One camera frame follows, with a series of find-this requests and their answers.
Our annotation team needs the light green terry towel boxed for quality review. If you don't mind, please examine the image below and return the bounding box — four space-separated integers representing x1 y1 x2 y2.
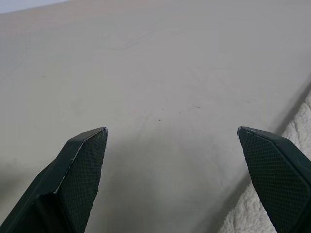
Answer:
213 93 311 233

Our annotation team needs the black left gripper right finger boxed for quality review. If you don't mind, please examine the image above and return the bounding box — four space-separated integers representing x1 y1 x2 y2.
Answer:
237 126 311 233

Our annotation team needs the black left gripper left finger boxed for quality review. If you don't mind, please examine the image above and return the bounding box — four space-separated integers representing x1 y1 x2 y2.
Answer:
0 127 109 233

